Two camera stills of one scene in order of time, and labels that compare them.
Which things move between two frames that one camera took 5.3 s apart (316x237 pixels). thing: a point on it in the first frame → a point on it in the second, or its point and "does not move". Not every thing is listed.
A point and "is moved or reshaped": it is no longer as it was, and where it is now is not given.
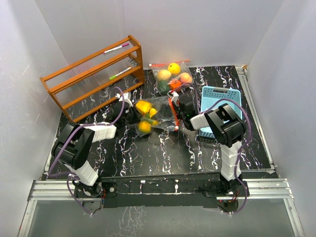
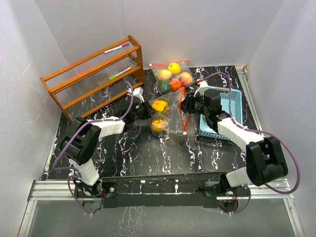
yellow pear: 145,107 is moved or reshaped
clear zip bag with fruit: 171,76 does not move
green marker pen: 111,77 does not move
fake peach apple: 163,74 does not move
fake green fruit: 162,87 does not move
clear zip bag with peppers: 155,113 is moved or reshaped
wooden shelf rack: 87,85 does not move
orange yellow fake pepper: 145,127 → 157,125
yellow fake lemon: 174,68 does not move
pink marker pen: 123,45 does not move
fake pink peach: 185,77 does not move
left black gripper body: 133,118 → 143,112
